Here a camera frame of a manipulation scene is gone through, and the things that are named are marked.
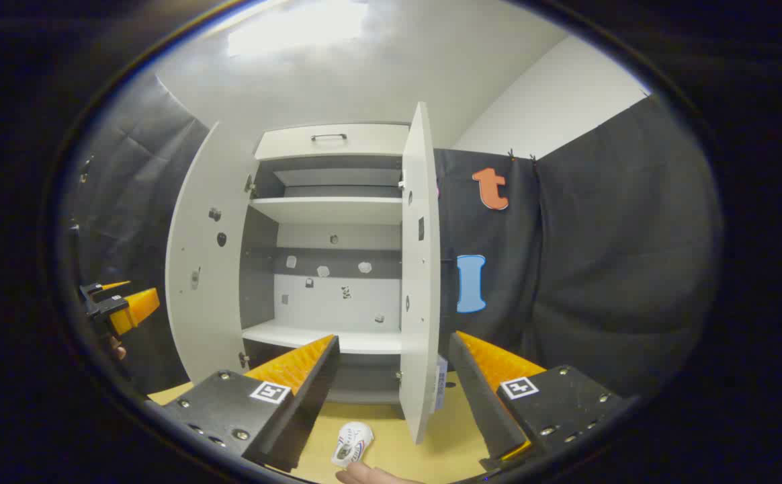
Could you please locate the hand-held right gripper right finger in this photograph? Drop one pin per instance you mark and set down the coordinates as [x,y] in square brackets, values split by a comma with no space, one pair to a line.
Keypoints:
[482,403]

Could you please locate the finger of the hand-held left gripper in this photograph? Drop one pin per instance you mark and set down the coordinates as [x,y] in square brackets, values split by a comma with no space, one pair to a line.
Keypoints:
[99,288]
[132,309]

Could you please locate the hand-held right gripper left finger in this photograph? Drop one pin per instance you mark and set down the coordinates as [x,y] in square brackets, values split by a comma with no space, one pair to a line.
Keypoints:
[310,396]

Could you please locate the white striped shoe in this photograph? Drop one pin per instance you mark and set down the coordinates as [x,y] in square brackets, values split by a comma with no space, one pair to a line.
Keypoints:
[352,440]

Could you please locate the white shoe cabinet door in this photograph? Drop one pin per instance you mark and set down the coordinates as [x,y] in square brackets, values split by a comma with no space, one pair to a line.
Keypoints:
[421,302]
[209,302]

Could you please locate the white shoe cabinet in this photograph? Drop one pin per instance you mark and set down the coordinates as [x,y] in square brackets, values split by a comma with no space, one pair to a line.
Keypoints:
[330,210]

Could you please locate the white cabinet drawer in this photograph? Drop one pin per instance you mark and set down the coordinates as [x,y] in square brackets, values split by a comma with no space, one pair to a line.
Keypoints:
[377,141]

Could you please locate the white paper tag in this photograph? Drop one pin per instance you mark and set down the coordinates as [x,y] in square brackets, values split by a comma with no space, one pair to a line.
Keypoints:
[441,386]

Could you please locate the black backdrop cloth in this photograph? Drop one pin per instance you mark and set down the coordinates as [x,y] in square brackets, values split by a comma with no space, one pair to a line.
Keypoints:
[599,269]

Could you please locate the ceiling light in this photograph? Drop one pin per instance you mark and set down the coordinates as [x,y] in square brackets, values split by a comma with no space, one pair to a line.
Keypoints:
[297,30]

